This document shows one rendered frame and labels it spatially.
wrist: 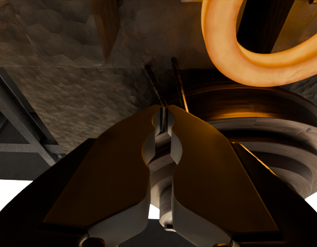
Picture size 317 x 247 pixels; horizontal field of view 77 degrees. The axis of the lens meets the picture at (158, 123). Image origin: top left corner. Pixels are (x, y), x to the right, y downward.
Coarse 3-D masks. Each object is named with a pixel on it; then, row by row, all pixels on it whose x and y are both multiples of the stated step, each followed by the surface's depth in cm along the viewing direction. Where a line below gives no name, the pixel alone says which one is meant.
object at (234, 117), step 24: (216, 96) 33; (240, 96) 32; (264, 96) 33; (216, 120) 29; (240, 120) 29; (264, 120) 28; (288, 120) 28; (312, 120) 33; (168, 144) 34; (312, 144) 32
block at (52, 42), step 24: (24, 0) 17; (48, 0) 17; (72, 0) 17; (96, 0) 18; (24, 24) 19; (48, 24) 18; (72, 24) 18; (96, 24) 19; (120, 24) 27; (48, 48) 20; (72, 48) 20; (96, 48) 20
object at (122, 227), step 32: (128, 128) 9; (160, 128) 12; (96, 160) 7; (128, 160) 7; (64, 192) 6; (96, 192) 6; (128, 192) 6; (64, 224) 5; (96, 224) 5; (128, 224) 6
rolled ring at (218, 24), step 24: (216, 0) 19; (240, 0) 19; (216, 24) 21; (216, 48) 23; (240, 48) 24; (312, 48) 24; (240, 72) 25; (264, 72) 25; (288, 72) 25; (312, 72) 25
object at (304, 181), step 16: (256, 144) 30; (272, 144) 30; (288, 144) 30; (304, 144) 32; (160, 160) 35; (272, 160) 32; (288, 160) 32; (304, 160) 33; (160, 176) 37; (288, 176) 34; (304, 176) 34; (160, 192) 41; (304, 192) 38
